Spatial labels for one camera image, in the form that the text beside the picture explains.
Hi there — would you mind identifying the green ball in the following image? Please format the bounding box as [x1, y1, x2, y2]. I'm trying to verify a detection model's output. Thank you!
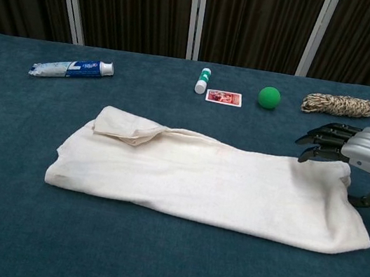
[256, 84, 283, 111]

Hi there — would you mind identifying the white green glue stick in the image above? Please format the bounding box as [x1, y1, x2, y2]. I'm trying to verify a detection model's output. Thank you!
[193, 66, 214, 96]

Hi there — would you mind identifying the red playing card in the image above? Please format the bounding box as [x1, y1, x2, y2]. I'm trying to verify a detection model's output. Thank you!
[204, 88, 245, 107]

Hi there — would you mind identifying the beige braided rope coil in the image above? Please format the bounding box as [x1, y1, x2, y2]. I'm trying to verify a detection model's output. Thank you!
[299, 88, 370, 124]

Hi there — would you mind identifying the white T-shirt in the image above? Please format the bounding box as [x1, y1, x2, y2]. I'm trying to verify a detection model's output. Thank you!
[38, 97, 370, 262]

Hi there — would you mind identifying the blue white toothpaste tube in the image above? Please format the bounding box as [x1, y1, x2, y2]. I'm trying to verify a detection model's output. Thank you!
[27, 48, 117, 90]

